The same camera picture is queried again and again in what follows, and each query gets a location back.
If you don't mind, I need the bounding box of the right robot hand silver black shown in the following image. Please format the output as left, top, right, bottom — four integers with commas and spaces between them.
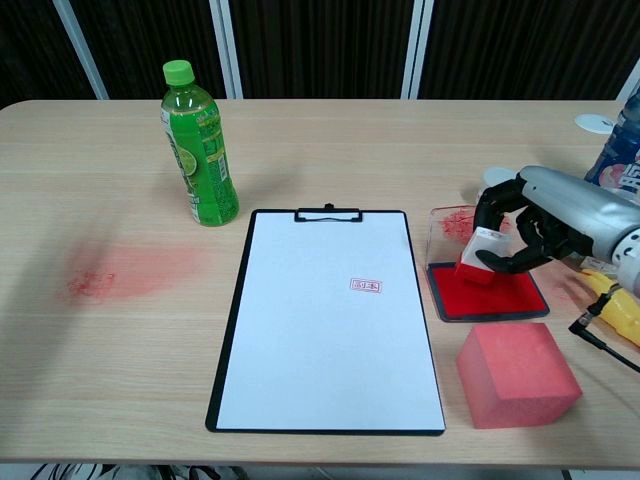
474, 166, 640, 275

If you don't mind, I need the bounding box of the small stamp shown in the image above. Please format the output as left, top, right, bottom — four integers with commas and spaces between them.
454, 226, 512, 287

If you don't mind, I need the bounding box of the red ink pad clear lid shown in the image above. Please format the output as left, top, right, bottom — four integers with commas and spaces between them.
425, 205, 551, 324

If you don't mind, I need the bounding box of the blue drink bottle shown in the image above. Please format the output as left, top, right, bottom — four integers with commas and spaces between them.
583, 82, 640, 195

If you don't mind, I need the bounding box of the red foam block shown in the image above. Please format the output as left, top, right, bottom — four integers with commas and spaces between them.
455, 321, 585, 431

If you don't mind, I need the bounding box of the white paper sheet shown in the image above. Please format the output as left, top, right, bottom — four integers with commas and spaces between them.
215, 211, 446, 432

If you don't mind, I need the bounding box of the black clipboard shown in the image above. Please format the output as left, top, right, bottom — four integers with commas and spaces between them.
205, 202, 447, 438

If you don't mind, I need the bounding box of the green drink bottle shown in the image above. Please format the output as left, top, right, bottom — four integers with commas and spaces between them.
159, 59, 241, 228

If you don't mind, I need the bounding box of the white partition frame post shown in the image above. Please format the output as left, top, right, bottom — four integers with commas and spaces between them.
208, 0, 245, 100
398, 0, 435, 100
613, 67, 640, 104
51, 0, 110, 101

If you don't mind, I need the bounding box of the black cable with plug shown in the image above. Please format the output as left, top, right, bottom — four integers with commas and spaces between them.
567, 293, 640, 374

